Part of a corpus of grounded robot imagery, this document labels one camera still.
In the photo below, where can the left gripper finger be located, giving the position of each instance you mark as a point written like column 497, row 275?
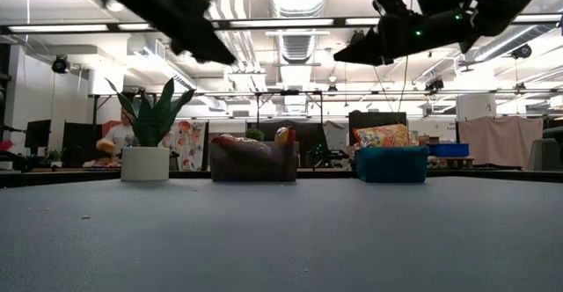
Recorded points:
column 211, row 48

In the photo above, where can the person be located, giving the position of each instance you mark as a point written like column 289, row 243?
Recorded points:
column 121, row 138

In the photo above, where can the blue crate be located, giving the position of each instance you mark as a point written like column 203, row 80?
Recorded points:
column 448, row 150

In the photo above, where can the small green background plant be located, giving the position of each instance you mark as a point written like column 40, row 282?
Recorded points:
column 254, row 135

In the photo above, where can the orange round object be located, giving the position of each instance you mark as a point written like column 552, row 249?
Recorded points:
column 105, row 145

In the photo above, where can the background black metal frame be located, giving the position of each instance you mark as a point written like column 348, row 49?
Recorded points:
column 290, row 92

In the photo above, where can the grey translucent plastic bin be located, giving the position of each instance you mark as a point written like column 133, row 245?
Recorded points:
column 246, row 169

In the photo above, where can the floral patterned cloth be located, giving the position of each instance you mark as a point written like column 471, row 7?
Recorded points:
column 189, row 142

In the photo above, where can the white pillar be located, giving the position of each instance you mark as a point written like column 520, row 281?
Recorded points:
column 475, row 107

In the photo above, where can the red flat object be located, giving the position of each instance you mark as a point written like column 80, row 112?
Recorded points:
column 4, row 145

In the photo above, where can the large dark monitor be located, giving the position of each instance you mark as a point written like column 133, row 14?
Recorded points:
column 81, row 140

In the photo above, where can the orange-red cloth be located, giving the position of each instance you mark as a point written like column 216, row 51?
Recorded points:
column 107, row 125

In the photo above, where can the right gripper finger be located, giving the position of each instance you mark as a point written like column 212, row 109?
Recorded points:
column 365, row 50

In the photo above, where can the beige hanging cloth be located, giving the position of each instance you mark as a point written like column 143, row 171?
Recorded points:
column 497, row 142

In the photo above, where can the dark office chair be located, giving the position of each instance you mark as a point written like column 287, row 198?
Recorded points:
column 547, row 151

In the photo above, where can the overhead beam with light strips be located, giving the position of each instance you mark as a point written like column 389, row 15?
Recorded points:
column 281, row 21

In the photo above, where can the snake plant in white pot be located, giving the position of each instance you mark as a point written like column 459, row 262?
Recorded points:
column 145, row 164

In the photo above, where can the black aluminium table frame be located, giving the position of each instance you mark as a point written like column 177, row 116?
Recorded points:
column 325, row 174

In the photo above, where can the small dark monitor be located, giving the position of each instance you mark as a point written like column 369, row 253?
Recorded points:
column 37, row 133

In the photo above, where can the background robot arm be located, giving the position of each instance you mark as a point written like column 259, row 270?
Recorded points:
column 325, row 153

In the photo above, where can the black ceiling spotlight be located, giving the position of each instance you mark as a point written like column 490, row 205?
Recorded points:
column 60, row 65
column 522, row 52

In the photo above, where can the blue-grey table mat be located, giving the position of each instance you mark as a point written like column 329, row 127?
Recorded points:
column 264, row 239

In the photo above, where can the white crumb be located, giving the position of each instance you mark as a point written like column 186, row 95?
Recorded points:
column 86, row 216

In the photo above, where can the teal blue plastic bin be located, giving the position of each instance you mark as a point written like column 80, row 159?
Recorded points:
column 391, row 166

